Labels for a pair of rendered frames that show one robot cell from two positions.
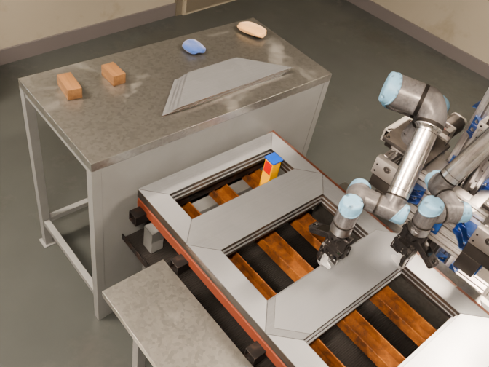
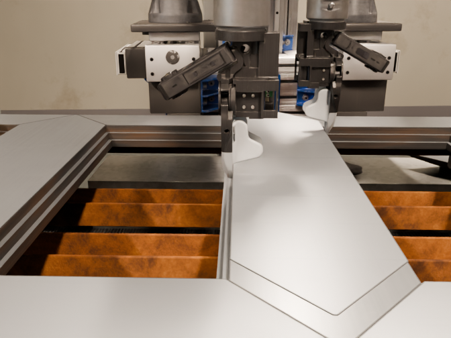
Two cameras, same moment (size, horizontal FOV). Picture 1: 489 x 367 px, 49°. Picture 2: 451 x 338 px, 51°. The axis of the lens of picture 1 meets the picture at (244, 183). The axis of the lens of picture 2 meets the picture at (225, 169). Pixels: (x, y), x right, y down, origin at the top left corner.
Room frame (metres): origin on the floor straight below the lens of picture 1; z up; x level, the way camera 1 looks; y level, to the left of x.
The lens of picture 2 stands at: (0.80, 0.08, 1.11)
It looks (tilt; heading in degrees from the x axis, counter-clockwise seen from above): 20 degrees down; 321
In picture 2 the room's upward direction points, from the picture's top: straight up
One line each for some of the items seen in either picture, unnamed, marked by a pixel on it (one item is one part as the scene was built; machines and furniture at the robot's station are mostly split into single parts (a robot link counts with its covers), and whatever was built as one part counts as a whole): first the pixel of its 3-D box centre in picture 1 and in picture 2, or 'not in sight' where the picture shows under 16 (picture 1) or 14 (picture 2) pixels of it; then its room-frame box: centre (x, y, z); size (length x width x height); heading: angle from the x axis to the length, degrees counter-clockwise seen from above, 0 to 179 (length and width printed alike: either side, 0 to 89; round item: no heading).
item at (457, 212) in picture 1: (451, 208); not in sight; (1.43, -0.73, 1.16); 0.11 x 0.11 x 0.08; 18
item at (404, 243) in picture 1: (409, 240); (320, 54); (1.39, -0.64, 1.00); 0.09 x 0.08 x 0.12; 49
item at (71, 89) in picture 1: (69, 86); not in sight; (1.75, 0.78, 1.07); 0.12 x 0.06 x 0.05; 43
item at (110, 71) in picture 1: (113, 73); not in sight; (1.90, 0.65, 1.07); 0.10 x 0.06 x 0.05; 50
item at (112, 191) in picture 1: (212, 197); not in sight; (1.87, 0.14, 0.51); 1.30 x 0.04 x 1.01; 139
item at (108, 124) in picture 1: (188, 79); not in sight; (2.05, 0.35, 1.03); 1.30 x 0.60 x 0.04; 139
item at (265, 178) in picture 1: (269, 175); not in sight; (1.81, -0.10, 0.78); 0.05 x 0.05 x 0.19; 49
